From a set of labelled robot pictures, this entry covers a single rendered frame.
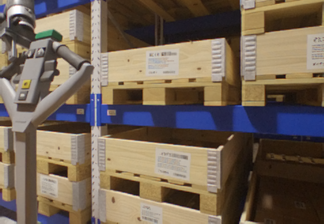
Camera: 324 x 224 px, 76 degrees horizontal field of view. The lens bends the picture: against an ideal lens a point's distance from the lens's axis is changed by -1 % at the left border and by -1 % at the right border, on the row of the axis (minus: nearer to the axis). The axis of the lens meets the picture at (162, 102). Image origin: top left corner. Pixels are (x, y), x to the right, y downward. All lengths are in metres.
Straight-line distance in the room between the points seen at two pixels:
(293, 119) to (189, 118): 0.51
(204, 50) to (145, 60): 0.36
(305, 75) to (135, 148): 0.95
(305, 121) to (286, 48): 0.34
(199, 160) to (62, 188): 1.13
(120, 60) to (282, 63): 0.89
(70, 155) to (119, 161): 0.45
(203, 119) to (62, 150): 1.09
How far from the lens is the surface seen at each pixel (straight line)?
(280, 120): 1.14
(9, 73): 0.87
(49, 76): 0.65
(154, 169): 1.28
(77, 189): 1.75
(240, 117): 1.15
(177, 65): 1.19
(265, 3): 1.17
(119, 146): 1.38
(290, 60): 1.10
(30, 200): 0.74
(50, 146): 1.88
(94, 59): 1.62
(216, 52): 1.13
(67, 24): 1.79
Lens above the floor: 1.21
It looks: 1 degrees down
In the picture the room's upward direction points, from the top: straight up
